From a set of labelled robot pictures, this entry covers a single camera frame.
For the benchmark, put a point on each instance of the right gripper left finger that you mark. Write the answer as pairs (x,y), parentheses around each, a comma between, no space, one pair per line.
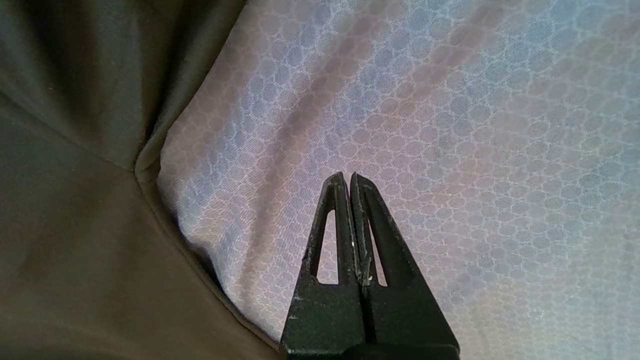
(325,320)

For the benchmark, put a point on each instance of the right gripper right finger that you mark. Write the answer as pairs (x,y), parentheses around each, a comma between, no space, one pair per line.
(405,320)

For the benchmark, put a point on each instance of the black moon print T-shirt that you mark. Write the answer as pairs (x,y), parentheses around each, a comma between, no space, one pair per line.
(75,225)

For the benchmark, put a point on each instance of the blue bed sheet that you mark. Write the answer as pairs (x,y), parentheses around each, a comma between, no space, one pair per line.
(450,125)

